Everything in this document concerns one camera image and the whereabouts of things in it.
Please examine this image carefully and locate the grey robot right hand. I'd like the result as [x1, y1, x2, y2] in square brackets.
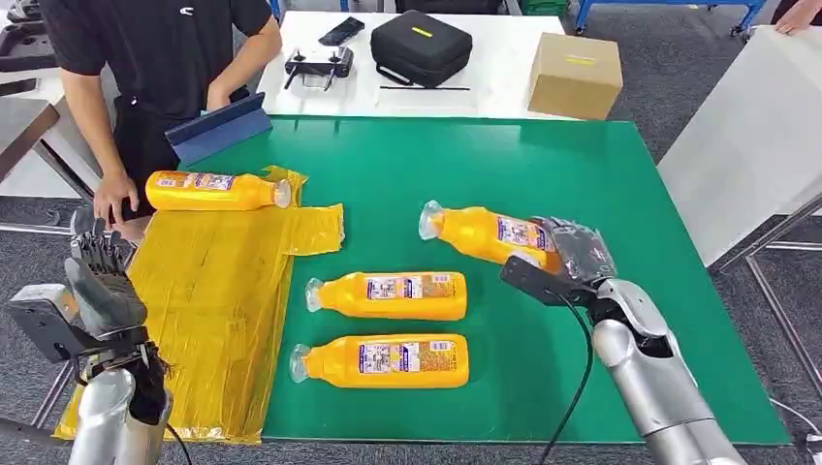
[529, 216, 619, 288]

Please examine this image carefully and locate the person's left hand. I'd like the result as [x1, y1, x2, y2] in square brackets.
[205, 81, 234, 113]

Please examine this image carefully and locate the person's right hand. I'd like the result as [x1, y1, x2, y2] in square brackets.
[92, 170, 141, 227]

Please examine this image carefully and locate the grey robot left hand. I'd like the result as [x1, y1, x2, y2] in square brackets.
[64, 208, 150, 341]

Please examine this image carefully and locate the person's hand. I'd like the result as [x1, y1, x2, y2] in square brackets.
[774, 0, 822, 37]

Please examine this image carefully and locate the orange drink bottle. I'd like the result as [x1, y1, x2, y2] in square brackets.
[144, 170, 294, 212]
[304, 271, 469, 323]
[418, 199, 563, 274]
[289, 333, 471, 390]

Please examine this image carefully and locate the blue tablet case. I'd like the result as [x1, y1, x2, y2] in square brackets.
[165, 92, 274, 167]

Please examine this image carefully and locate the green table mat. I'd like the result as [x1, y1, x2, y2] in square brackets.
[182, 115, 791, 446]

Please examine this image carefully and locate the person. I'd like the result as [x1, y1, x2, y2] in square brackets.
[38, 0, 284, 227]

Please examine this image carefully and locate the yellow plastic sheet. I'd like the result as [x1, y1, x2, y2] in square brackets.
[52, 165, 346, 446]

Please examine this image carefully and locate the black remote controller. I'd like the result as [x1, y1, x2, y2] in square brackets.
[283, 46, 356, 91]

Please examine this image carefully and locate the dark grey desk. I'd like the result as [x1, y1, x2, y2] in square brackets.
[0, 96, 98, 201]

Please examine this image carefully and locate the black phone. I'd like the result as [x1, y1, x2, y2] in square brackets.
[317, 16, 366, 47]

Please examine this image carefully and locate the black equipment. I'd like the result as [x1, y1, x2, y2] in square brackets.
[0, 0, 59, 73]

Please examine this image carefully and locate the cardboard box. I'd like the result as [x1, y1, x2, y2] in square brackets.
[527, 32, 625, 122]

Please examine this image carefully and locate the black carrying case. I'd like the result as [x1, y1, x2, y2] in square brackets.
[369, 9, 475, 89]

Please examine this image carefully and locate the blue metal rack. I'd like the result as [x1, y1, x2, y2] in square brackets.
[574, 0, 769, 37]

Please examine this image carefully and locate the green crate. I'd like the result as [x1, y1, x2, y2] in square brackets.
[520, 0, 570, 16]

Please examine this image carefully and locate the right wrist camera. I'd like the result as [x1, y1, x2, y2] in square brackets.
[499, 252, 598, 308]

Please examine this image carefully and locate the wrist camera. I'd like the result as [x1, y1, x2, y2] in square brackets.
[6, 283, 91, 364]
[499, 252, 598, 308]

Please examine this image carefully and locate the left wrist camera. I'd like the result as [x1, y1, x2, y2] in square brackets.
[6, 283, 91, 364]

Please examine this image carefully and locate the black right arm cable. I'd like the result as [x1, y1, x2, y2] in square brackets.
[536, 292, 595, 465]

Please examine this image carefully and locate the white table with steel frame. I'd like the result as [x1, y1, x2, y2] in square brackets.
[655, 25, 822, 399]

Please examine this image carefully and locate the white floor cable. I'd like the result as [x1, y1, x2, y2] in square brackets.
[767, 396, 822, 458]

